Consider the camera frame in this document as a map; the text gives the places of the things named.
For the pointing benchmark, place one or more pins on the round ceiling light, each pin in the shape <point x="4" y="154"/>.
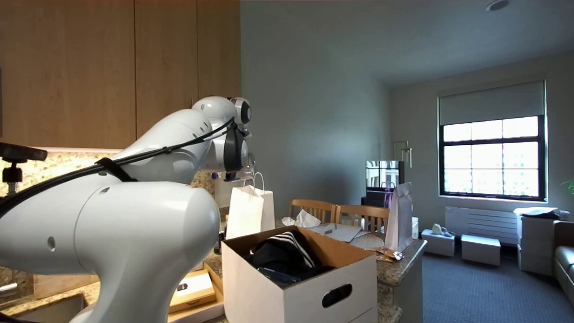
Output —
<point x="497" y="5"/>

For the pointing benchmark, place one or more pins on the grey sofa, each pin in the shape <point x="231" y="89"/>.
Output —
<point x="565" y="270"/>

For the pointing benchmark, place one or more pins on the white papers stack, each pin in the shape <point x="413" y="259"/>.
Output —
<point x="346" y="234"/>

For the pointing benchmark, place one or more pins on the wooden chair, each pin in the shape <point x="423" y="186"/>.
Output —
<point x="364" y="216"/>
<point x="314" y="209"/>

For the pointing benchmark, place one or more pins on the flat brown cardboard tray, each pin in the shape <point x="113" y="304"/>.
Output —
<point x="194" y="294"/>

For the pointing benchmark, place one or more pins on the black framed window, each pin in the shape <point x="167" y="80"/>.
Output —
<point x="493" y="159"/>

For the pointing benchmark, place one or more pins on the white cube ottoman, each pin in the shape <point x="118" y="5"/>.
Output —
<point x="479" y="250"/>
<point x="439" y="245"/>

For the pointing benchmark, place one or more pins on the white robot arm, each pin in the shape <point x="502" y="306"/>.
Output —
<point x="118" y="240"/>

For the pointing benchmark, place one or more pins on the dark monitor screen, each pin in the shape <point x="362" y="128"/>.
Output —
<point x="380" y="173"/>

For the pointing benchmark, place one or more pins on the wide grey roller blind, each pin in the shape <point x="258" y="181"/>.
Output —
<point x="493" y="102"/>

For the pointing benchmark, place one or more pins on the black camera on tripod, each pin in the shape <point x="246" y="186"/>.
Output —
<point x="20" y="154"/>

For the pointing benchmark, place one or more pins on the white radiator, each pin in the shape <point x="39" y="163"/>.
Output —
<point x="481" y="225"/>

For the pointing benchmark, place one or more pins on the white low cabinet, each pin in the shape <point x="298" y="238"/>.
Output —
<point x="535" y="245"/>

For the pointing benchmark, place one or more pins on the dark clothing with white stripes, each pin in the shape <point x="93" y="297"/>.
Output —
<point x="287" y="258"/>

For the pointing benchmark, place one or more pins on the green potted plant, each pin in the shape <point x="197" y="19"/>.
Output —
<point x="569" y="189"/>

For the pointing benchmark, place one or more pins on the tall white paper bag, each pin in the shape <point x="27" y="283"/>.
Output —
<point x="398" y="218"/>

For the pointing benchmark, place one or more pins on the white cardboard box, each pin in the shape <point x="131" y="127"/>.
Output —
<point x="280" y="299"/>

